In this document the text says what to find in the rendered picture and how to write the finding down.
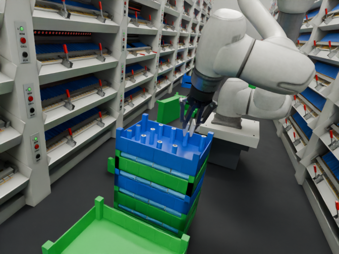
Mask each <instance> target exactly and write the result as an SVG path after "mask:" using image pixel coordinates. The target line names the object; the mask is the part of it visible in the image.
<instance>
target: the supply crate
mask: <svg viewBox="0 0 339 254"><path fill-rule="evenodd" d="M137 124H139V125H141V129H140V140H139V141H135V131H136V125H137ZM159 124H162V123H158V122H155V121H151V120H148V114H146V113H144V114H142V120H141V121H139V122H138V123H136V124H134V125H133V126H131V127H129V128H127V129H126V130H124V128H121V127H119V128H117V129H116V149H117V150H120V151H123V152H126V153H128V154H131V155H134V156H137V157H140V158H142V159H145V160H148V161H151V162H154V163H157V164H159V165H162V166H165V167H168V168H171V169H173V170H176V171H179V172H182V173H185V174H188V175H190V176H193V177H195V176H196V174H197V173H198V171H199V169H200V167H201V166H202V164H203V162H204V160H205V159H206V157H207V155H208V153H209V152H210V148H211V144H212V140H213V135H214V133H213V132H208V135H207V137H206V140H205V144H204V149H203V152H199V151H198V149H199V145H200V140H201V136H202V135H199V134H196V133H193V134H192V137H190V135H189V137H188V143H187V146H186V147H184V146H183V139H184V136H183V130H182V129H179V128H176V134H175V140H174V143H173V144H176V145H177V146H178V148H177V154H173V153H171V152H172V145H173V144H171V143H170V136H171V129H172V128H174V127H173V126H169V125H166V124H163V130H162V138H161V140H158V139H157V134H158V125H159ZM151 128H154V129H155V136H154V144H153V145H150V144H149V137H150V129H151ZM127 130H132V139H131V140H130V139H127ZM142 134H144V135H146V144H142V143H140V142H141V135H142ZM157 141H162V149H158V148H156V145H157Z"/></svg>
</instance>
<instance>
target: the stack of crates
mask: <svg viewBox="0 0 339 254"><path fill-rule="evenodd" d="M189 240H190V236H188V235H186V234H183V236H182V238H181V239H180V238H178V237H175V236H173V235H171V234H169V233H167V232H164V231H162V230H160V229H158V228H156V227H153V226H151V225H149V224H147V223H145V222H143V221H140V220H138V219H136V218H134V217H132V216H129V215H127V214H125V213H123V212H121V211H118V210H116V209H114V208H112V207H110V206H108V205H105V204H104V198H103V197H101V196H98V197H97V198H96V199H95V206H94V207H93V208H92V209H91V210H89V211H88V212H87V213H86V214H85V215H84V216H83V217H82V218H81V219H80V220H79V221H78V222H76V223H75V224H74V225H73V226H72V227H71V228H70V229H69V230H68V231H67V232H66V233H64V234H63V235H62V236H61V237H60V238H59V239H58V240H57V241H56V242H55V243H53V242H51V241H49V240H48V241H47V242H46V243H45V244H44V245H43V246H42V253H43V254H186V253H187V249H188V245H189Z"/></svg>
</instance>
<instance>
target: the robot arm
mask: <svg viewBox="0 0 339 254"><path fill-rule="evenodd" d="M237 1H238V6H239V8H240V10H241V12H242V13H240V12H238V11H235V10H231V9H219V10H216V11H215V12H214V13H213V14H212V15H211V17H210V18H209V19H208V21H207V23H206V24H205V27H204V29H203V31H202V33H201V36H200V39H199V42H198V45H197V49H196V62H195V65H194V70H193V73H192V76H191V83H192V85H191V88H190V92H189V94H188V95H187V96H186V97H184V98H182V97H179V104H180V122H183V124H182V127H183V136H184V137H185V136H186V133H187V130H188V128H189V125H190V123H189V120H190V118H191V116H192V113H193V112H194V111H195V109H196V108H197V109H198V110H197V113H196V117H195V119H193V120H192V123H191V126H190V129H189V135H190V137H192V134H193V132H194V130H196V129H197V127H198V126H200V123H202V124H204V123H205V122H206V120H207V119H208V117H209V116H210V115H211V113H212V112H213V110H214V109H215V108H217V109H216V114H215V115H214V118H213V120H212V121H211V124H217V125H222V126H228V127H231V128H236V129H240V130H241V129H242V126H241V122H242V119H241V116H242V115H244V114H246V115H250V116H253V117H257V118H263V119H272V120H275V119H282V118H285V117H287V116H288V115H289V113H290V111H291V108H292V99H291V97H290V96H289V95H295V94H298V93H301V92H303V91H304V90H305V89H306V88H307V87H308V86H309V84H310V83H311V81H312V80H313V78H314V76H315V73H316V70H315V65H314V63H313V62H312V61H311V60H310V59H309V58H308V57H307V56H305V55H303V54H301V52H300V50H298V49H297V48H296V42H297V39H298V36H299V33H300V29H301V26H302V23H303V20H304V17H305V14H306V12H307V11H308V10H309V9H310V8H311V7H312V5H313V4H314V2H315V1H316V0H277V7H278V9H279V13H278V17H277V21H276V20H275V19H274V17H273V16H272V15H271V14H270V13H269V11H268V10H267V9H266V8H265V7H264V5H263V4H262V3H261V2H260V0H237ZM244 16H245V17H246V18H247V20H248V21H249V22H250V23H251V24H252V26H253V27H254V28H255V29H256V30H257V32H258V33H259V34H260V35H261V37H262V38H263V39H264V40H263V41H260V40H255V39H254V38H252V37H250V36H248V35H247V34H245V33H246V29H247V28H246V20H245V17H244ZM225 76H232V77H236V78H229V79H227V80H226V82H225V83H224V84H223V86H222V88H221V90H220V93H219V96H218V101H216V100H213V99H212V98H213V96H214V93H215V91H217V90H218V89H219V88H220V85H221V83H222V80H223V78H224V77H225ZM249 84H250V85H252V86H255V87H256V89H251V88H249V87H248V86H249ZM186 101H188V102H189V104H190V105H189V108H188V110H187V112H186V115H185V116H184V111H185V106H184V105H185V104H186ZM207 105H208V107H207V108H206V110H205V111H204V107H206V106H207ZM203 111H204V113H203V114H202V112H203Z"/></svg>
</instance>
